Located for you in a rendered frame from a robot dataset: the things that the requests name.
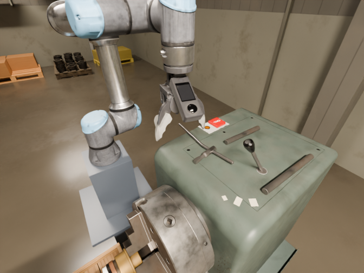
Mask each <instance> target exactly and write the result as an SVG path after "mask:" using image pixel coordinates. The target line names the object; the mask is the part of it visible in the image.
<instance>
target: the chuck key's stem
mask: <svg viewBox="0 0 364 273"><path fill-rule="evenodd" d="M213 150H215V151H216V150H217V149H216V147H215V146H212V147H210V148H209V149H207V150H206V151H205V152H203V153H202V155H201V156H198V157H196V158H195V159H194V160H193V162H194V163H195V164H197V163H199V162H200V161H201V160H202V159H203V158H206V157H208V156H209V155H210V154H212V151H213Z"/></svg>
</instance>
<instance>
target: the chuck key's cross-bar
mask: <svg viewBox="0 0 364 273"><path fill-rule="evenodd" d="M178 125H179V126H180V127H181V128H182V129H183V130H184V131H185V132H186V133H187V134H189V135H190V136H191V137H192V138H193V139H194V140H195V141H196V142H197V143H198V144H200V145H201V147H203V148H205V149H206V150H208V149H209V147H207V146H205V145H204V144H202V143H201V142H200V141H199V140H198V139H197V138H196V137H195V136H194V135H193V134H192V133H191V132H189V131H188V130H187V129H186V128H185V127H184V126H183V125H182V124H181V123H179V124H178ZM212 153H213V154H215V155H217V156H219V157H221V158H222V159H224V160H226V161H228V162H229V163H231V164H233V163H234V161H233V160H231V159H229V158H227V157H225V156H224V155H222V154H220V153H218V152H216V151H215V150H213V151H212Z"/></svg>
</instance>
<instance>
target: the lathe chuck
mask: <svg viewBox="0 0 364 273"><path fill-rule="evenodd" d="M142 200H145V201H146V202H147V203H146V204H144V205H140V206H139V208H140V211H141V213H142V215H143V218H144V220H145V223H146V225H147V228H148V230H149V233H150V235H151V237H152V239H153V240H154V242H155V244H156V246H157V248H158V249H157V250H155V252H154V253H152V254H151V255H152V256H153V255H154V254H155V253H156V252H159V253H160V255H161V257H162V258H163V260H164V261H165V263H166V265H167V266H168V268H169V269H170V271H171V273H206V261H205V257H204V254H203V251H202V248H201V246H200V244H199V241H198V239H197V237H196V235H195V233H194V231H193V229H192V228H191V226H190V224H189V222H188V221H187V219H186V218H185V216H184V215H183V213H182V212H181V210H180V209H179V207H177V205H176V204H175V203H174V201H173V200H172V199H171V198H170V197H169V196H168V195H167V194H166V193H164V192H163V191H161V190H159V189H155V190H153V191H152V192H150V193H148V194H146V195H144V196H143V197H141V198H139V199H137V200H136V201H134V202H133V204H132V209H133V211H134V210H136V209H138V208H137V205H136V204H138V203H139V202H140V201H142ZM166 216H172V217H174V219H175V225H174V226H173V227H166V226H165V225H164V218H165V217H166Z"/></svg>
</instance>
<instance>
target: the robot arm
mask: <svg viewBox="0 0 364 273"><path fill-rule="evenodd" d="M196 7H197V6H196V0H60V1H56V2H54V3H51V5H50V6H49V7H48V8H47V20H48V22H49V24H50V25H51V27H52V28H53V29H54V30H55V31H56V32H58V33H59V34H61V35H64V36H70V37H79V38H88V39H89V42H90V43H91V44H93V45H94V46H95V49H96V52H97V56H98V58H99V62H100V66H101V69H102V73H103V76H104V80H105V83H106V86H107V90H108V94H109V97H110V101H111V104H110V105H109V110H110V112H106V111H104V110H95V111H92V112H90V113H88V114H86V115H85V116H84V117H83V118H82V120H81V127H82V131H83V133H84V135H85V138H86V140H87V143H88V146H89V160H90V162H91V164H93V165H95V166H107V165H110V164H113V163H114V162H116V161H117V160H118V159H119V158H120V156H121V150H120V147H119V146H118V145H117V143H116V142H115V141H114V138H113V137H114V136H116V135H119V134H121V133H124V132H126V131H129V130H133V129H135V128H136V127H139V126H140V124H141V120H142V117H141V111H140V110H139V107H138V106H137V105H136V104H134V102H133V101H132V100H130V99H129V94H128V90H127V85H126V81H125V77H124V72H123V69H122V64H121V60H120V55H119V51H118V46H117V42H118V40H119V35H129V34H139V33H160V36H161V47H162V50H161V51H160V55H162V62H163V63H164V71H165V72H166V73H167V80H166V82H165V84H160V99H161V103H162V105H161V107H160V109H159V115H156V116H155V118H154V123H155V140H156V141H158V140H160V139H161V138H162V134H163V132H164V131H165V129H166V126H167V125H168V124H169V123H170V122H171V121H172V117H171V115H170V112H171V111H172V112H174V113H176V115H178V114H179V113H180V115H181V118H182V120H183V122H191V121H196V120H197V121H198V122H199V125H200V126H201V128H202V129H204V128H205V111H204V106H203V103H202V102H201V100H200V99H198V98H197V96H196V94H195V92H194V90H193V88H192V85H191V83H190V80H189V78H188V76H186V73H189V72H191V71H193V62H194V32H195V15H196ZM166 85H167V86H166ZM161 93H162V95H161Z"/></svg>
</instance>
